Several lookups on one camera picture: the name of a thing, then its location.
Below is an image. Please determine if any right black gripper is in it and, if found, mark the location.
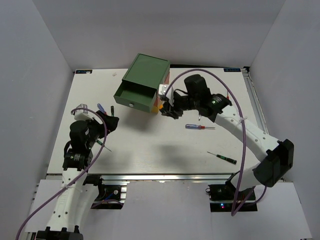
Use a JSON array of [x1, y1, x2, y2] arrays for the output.
[[160, 92, 199, 120]]

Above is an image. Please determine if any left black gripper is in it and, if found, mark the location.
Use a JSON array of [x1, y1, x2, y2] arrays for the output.
[[84, 110, 119, 149]]

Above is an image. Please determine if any green top drawer box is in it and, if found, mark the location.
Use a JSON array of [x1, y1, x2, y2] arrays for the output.
[[113, 53, 170, 113]]

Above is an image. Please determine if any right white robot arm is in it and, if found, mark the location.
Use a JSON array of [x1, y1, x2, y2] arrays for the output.
[[158, 74, 294, 200]]

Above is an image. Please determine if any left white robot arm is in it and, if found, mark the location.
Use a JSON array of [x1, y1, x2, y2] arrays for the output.
[[35, 107, 119, 240]]

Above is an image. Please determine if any orange middle drawer box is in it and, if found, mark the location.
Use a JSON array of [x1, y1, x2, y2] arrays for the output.
[[156, 72, 170, 107]]

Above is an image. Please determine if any yellow bottom drawer box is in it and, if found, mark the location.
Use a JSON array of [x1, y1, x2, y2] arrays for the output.
[[151, 105, 159, 114]]

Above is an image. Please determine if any slim black screwdriver left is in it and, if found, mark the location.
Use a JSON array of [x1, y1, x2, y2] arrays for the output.
[[110, 106, 115, 117]]

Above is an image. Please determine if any blue red screwdriver left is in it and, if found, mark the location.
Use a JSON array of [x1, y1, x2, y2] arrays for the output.
[[97, 103, 107, 115]]

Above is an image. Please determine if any slim green screwdriver left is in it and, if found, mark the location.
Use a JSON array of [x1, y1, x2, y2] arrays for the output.
[[96, 140, 112, 152]]

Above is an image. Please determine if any slim green screwdriver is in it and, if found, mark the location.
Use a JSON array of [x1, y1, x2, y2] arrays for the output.
[[96, 140, 112, 152], [207, 151, 237, 165]]

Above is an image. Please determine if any blue red screwdriver centre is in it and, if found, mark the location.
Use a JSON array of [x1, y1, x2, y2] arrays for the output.
[[185, 124, 216, 130]]

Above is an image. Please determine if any left black logo sticker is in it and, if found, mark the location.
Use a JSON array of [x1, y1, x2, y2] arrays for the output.
[[75, 69, 93, 74]]

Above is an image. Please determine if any black logo sticker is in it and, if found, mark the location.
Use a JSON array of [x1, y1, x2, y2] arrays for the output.
[[75, 69, 93, 74], [223, 67, 241, 73]]

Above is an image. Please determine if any right black logo sticker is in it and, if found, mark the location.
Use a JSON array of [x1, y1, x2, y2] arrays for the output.
[[223, 67, 241, 73]]

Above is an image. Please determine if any slim green screwdriver right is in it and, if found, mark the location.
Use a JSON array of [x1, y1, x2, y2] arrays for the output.
[[207, 151, 237, 165]]

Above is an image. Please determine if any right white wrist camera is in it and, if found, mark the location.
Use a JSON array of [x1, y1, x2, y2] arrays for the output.
[[159, 85, 174, 106]]

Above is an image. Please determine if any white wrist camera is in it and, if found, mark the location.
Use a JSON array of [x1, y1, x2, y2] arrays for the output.
[[159, 85, 174, 106], [70, 103, 93, 121]]

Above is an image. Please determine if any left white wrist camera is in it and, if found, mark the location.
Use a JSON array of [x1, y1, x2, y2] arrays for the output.
[[70, 103, 93, 121]]

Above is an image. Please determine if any aluminium front rail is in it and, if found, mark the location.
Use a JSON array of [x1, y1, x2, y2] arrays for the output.
[[100, 173, 232, 182]]

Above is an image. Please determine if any aluminium rail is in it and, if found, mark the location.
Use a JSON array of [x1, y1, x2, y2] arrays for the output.
[[241, 67, 269, 134], [100, 173, 232, 182]]

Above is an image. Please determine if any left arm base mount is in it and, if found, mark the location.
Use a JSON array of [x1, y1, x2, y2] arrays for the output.
[[82, 175, 124, 210]]

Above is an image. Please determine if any aluminium right side rail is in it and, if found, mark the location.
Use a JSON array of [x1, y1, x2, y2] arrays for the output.
[[241, 67, 269, 134]]

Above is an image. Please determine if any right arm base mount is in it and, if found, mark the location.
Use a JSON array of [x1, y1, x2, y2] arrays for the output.
[[205, 182, 258, 213]]

